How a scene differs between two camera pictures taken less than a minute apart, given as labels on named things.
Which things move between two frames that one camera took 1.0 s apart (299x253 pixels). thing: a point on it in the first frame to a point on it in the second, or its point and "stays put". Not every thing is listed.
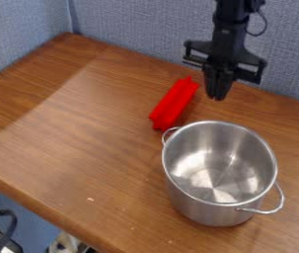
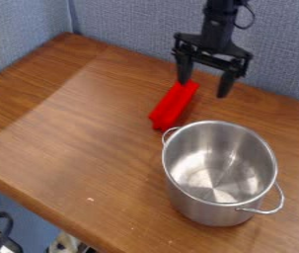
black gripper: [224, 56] to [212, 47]
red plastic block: [172, 103] stays put
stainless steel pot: [220, 173] stays put
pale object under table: [64, 244] stays put
